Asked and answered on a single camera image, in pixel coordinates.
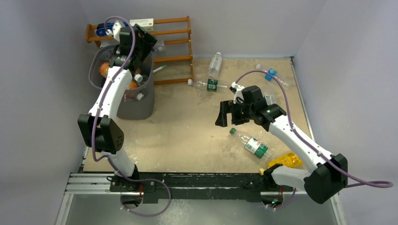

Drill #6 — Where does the crushed bottle blue white label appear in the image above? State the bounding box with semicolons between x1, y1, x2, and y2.
263;90;276;105

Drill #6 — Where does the amber tea bottle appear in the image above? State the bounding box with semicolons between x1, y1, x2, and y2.
133;68;144;85

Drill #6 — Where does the bottle green cap green label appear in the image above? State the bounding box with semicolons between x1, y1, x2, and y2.
229;128;273;160

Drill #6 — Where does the orange drink bottle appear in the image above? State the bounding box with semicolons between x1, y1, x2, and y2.
99;62;139;90

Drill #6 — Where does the yellow bottle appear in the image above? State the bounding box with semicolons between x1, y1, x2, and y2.
267;152;303;168

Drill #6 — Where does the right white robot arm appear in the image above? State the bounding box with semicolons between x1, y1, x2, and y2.
215;82;348;204

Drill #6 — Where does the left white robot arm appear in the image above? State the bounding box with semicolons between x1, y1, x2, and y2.
77;22;157;192

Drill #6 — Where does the grey mesh waste bin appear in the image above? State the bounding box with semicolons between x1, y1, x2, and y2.
88;45;155;120

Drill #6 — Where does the clear jar of clips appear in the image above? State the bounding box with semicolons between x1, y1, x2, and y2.
153;40;165;52

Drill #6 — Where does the white and red box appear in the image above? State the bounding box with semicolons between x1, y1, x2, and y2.
129;18;155;32

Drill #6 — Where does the clear bottle green label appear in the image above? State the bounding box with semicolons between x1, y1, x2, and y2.
187;79;230;92

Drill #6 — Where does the green and white marker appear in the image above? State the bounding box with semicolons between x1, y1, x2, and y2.
153;65;167;73

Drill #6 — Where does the clear bottle white cap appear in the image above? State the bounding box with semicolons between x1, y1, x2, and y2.
207;52;222;78

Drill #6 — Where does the clear bottle blue label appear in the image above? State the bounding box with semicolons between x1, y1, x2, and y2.
256;64;292;89

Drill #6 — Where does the blue stapler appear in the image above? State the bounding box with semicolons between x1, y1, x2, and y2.
96;21;131;37

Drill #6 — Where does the wooden slatted shelf rack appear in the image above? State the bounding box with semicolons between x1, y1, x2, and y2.
85;16;195;86

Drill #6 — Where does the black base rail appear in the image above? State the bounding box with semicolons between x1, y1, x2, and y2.
107;172;293;203

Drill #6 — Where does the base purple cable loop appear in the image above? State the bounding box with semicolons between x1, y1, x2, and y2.
119;181;172;218

